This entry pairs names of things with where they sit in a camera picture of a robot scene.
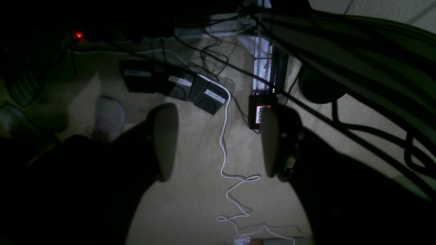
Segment black foot pedal left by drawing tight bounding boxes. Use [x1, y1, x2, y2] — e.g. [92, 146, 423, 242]
[119, 60, 173, 94]

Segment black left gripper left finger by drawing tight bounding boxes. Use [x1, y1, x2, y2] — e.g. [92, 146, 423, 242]
[112, 103, 179, 245]

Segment black foot pedal right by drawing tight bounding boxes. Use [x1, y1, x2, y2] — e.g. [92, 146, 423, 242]
[188, 74, 229, 115]

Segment black foot pedal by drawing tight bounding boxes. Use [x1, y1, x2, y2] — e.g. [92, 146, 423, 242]
[119, 60, 173, 94]
[162, 71, 195, 101]
[188, 74, 229, 115]

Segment white cable on floor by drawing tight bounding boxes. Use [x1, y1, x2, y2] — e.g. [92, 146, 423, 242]
[204, 74, 297, 245]

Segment red lit power strip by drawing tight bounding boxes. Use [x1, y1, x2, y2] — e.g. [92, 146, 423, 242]
[71, 29, 114, 44]

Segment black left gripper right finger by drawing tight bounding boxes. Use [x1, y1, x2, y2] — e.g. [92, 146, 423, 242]
[261, 104, 435, 245]

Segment aluminium frame leg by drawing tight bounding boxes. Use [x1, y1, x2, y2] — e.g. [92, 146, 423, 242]
[174, 0, 289, 96]

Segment person dark trouser leg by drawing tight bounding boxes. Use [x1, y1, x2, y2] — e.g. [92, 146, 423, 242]
[0, 134, 150, 245]

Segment black foot pedal middle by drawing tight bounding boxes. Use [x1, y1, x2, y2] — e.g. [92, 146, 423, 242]
[162, 71, 195, 101]

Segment black box red label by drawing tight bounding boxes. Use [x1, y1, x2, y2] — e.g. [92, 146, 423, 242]
[248, 95, 278, 130]

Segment thick black cable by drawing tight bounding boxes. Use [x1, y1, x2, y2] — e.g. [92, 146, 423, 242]
[331, 100, 436, 177]

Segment white sneaker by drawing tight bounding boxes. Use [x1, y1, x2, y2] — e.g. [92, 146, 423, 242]
[91, 96, 126, 143]

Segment black round caster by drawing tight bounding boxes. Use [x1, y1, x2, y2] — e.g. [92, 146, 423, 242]
[298, 66, 347, 104]

